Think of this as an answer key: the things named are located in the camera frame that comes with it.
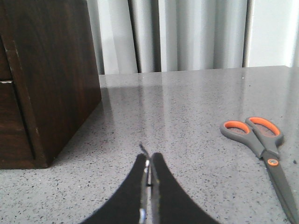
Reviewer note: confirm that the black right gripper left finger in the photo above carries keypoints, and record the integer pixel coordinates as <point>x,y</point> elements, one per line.
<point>123,207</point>

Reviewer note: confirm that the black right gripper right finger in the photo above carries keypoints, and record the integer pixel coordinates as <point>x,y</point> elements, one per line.
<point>170,204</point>

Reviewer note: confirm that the grey orange scissors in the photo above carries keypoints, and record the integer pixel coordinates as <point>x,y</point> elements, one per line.
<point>263,138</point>

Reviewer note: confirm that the dark wooden drawer cabinet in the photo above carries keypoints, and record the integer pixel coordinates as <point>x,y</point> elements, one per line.
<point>49,81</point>

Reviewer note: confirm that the grey pleated curtain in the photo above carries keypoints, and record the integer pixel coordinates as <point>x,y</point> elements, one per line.
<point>169,35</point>

